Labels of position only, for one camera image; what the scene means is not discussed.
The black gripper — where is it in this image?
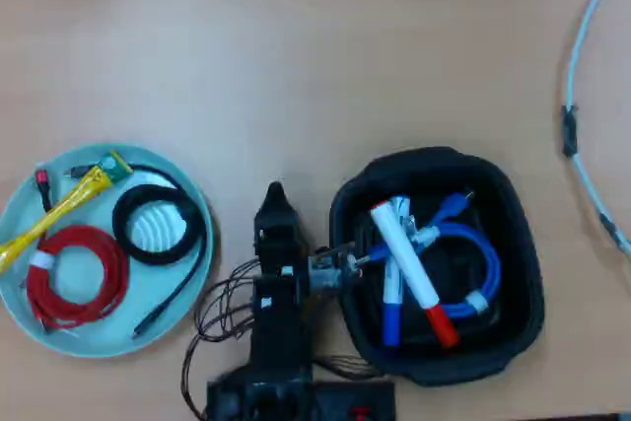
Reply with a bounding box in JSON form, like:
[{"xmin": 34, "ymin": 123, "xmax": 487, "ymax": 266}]
[{"xmin": 252, "ymin": 180, "xmax": 311, "ymax": 278}]

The bare circuit board camera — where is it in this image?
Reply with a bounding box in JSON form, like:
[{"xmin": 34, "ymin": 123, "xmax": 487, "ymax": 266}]
[{"xmin": 307, "ymin": 241, "xmax": 367, "ymax": 295}]

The black coiled braided cable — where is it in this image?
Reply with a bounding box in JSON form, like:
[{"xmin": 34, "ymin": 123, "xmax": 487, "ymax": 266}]
[{"xmin": 63, "ymin": 164, "xmax": 209, "ymax": 341}]

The white ribbed disc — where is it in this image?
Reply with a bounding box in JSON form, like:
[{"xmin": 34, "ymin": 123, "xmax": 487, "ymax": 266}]
[{"xmin": 126, "ymin": 171, "xmax": 189, "ymax": 252}]

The white marker with blue cap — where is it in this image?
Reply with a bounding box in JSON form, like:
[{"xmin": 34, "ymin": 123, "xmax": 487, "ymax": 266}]
[{"xmin": 382, "ymin": 195, "xmax": 414, "ymax": 348}]

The dark servo wire bundle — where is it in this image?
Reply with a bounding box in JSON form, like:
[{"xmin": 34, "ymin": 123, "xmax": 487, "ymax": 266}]
[{"xmin": 312, "ymin": 353, "xmax": 384, "ymax": 379}]

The red coiled cable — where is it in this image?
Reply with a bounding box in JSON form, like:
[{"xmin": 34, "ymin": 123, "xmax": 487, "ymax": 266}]
[{"xmin": 24, "ymin": 224, "xmax": 131, "ymax": 334}]

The thin brown wire bundle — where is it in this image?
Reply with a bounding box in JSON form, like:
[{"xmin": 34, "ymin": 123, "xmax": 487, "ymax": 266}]
[{"xmin": 181, "ymin": 257, "xmax": 259, "ymax": 420}]

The white cable with black tape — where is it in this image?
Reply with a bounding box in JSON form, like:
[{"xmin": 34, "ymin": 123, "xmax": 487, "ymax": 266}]
[{"xmin": 561, "ymin": 0, "xmax": 631, "ymax": 258}]

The black fabric bin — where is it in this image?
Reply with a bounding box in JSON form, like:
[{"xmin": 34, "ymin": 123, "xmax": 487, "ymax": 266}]
[{"xmin": 327, "ymin": 145, "xmax": 546, "ymax": 388}]

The black cable with red plug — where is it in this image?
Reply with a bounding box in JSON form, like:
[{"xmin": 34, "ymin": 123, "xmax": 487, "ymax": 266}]
[{"xmin": 34, "ymin": 168, "xmax": 55, "ymax": 214}]

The black power strip red switch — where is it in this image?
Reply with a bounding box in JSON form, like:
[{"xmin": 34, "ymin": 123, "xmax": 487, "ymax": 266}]
[{"xmin": 313, "ymin": 380, "xmax": 397, "ymax": 421}]

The yellow stick sachet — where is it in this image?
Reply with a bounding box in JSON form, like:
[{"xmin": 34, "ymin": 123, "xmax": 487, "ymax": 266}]
[{"xmin": 0, "ymin": 150, "xmax": 135, "ymax": 275}]

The blue coiled cable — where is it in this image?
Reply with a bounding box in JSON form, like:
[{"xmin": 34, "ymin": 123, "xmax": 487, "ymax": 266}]
[{"xmin": 366, "ymin": 190, "xmax": 503, "ymax": 316}]

